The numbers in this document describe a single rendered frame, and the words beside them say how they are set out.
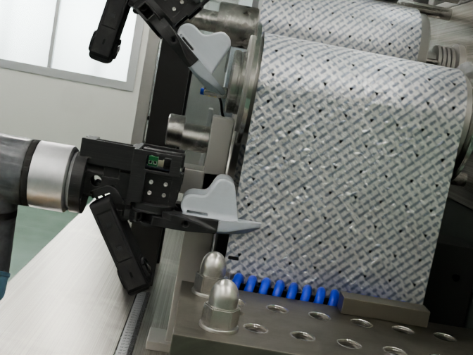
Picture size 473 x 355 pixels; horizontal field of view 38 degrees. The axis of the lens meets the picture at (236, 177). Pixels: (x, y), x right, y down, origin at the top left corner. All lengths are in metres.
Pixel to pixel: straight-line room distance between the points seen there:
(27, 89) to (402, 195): 5.88
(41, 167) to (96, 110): 5.67
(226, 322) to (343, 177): 0.24
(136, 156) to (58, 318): 0.31
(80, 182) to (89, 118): 5.69
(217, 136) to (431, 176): 0.25
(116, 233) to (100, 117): 5.67
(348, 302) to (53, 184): 0.34
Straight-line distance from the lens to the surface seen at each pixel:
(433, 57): 1.11
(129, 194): 0.75
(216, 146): 0.84
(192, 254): 0.87
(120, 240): 0.76
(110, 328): 0.95
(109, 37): 0.83
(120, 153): 0.76
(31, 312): 0.98
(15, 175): 0.76
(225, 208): 0.76
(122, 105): 6.38
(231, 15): 1.05
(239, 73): 0.79
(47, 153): 0.77
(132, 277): 0.77
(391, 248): 0.81
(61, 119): 6.49
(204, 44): 0.82
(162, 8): 0.82
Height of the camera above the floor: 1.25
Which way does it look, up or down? 8 degrees down
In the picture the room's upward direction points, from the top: 10 degrees clockwise
